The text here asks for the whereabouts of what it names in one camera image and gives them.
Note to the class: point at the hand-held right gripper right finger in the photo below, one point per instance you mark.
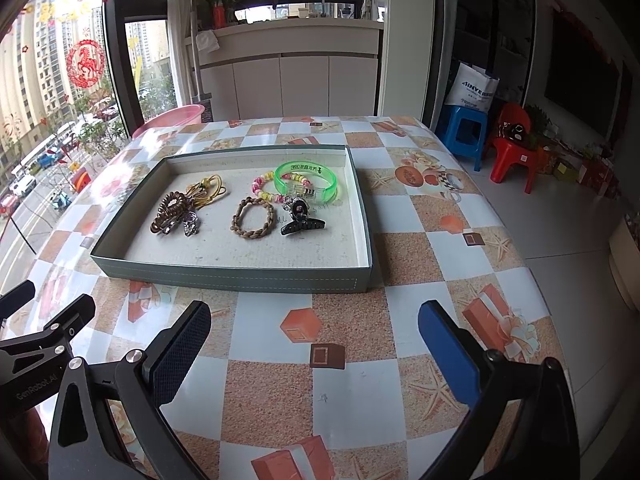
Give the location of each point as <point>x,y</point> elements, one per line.
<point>447,355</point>

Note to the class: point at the white printed bag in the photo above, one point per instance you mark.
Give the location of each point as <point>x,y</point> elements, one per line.
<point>472,90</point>

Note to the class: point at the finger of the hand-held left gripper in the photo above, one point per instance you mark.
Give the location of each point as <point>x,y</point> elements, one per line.
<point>17,294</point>
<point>65,317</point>

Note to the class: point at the white cloth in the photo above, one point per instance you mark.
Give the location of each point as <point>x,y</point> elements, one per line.
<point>207,40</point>

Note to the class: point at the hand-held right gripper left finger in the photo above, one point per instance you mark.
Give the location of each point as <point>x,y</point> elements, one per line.
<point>185,350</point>

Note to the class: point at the pink plastic basin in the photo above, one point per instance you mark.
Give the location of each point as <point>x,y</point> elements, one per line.
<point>170,117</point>

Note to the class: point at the checkered printed tablecloth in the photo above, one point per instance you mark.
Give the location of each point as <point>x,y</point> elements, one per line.
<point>350,320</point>

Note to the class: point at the pile of gift boxes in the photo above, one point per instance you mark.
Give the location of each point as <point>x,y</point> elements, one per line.
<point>585,170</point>

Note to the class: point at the red plastic chair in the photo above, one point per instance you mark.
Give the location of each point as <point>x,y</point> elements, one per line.
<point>515,152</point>

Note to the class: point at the black hair claw clip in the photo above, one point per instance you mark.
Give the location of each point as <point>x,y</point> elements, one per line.
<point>310,225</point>

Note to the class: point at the grey-green shallow tray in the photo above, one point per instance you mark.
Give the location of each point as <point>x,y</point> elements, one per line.
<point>310,255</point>

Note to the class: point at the white cabinet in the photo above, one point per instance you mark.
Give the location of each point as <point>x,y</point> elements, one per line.
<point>305,85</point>

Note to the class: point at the blue plastic stool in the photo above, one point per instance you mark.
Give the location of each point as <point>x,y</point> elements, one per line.
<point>462,115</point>

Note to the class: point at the red horse window decal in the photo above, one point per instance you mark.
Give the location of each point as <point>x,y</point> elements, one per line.
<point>85,65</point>

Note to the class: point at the black object on chair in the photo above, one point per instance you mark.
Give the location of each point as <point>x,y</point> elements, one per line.
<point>515,132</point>

